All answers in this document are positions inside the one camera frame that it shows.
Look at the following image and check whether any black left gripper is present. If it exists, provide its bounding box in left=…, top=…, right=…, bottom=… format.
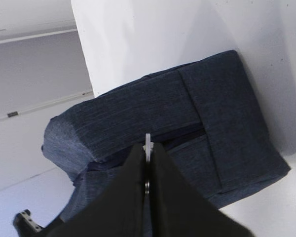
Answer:
left=12, top=209, right=47, bottom=237

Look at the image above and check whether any navy blue lunch bag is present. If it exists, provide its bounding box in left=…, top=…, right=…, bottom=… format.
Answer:
left=41, top=50, right=290, bottom=222

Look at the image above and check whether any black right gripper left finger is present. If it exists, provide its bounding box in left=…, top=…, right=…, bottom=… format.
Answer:
left=49, top=144, right=145, bottom=237

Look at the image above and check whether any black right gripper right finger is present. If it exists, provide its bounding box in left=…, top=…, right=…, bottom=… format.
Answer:
left=148, top=143, right=253, bottom=237

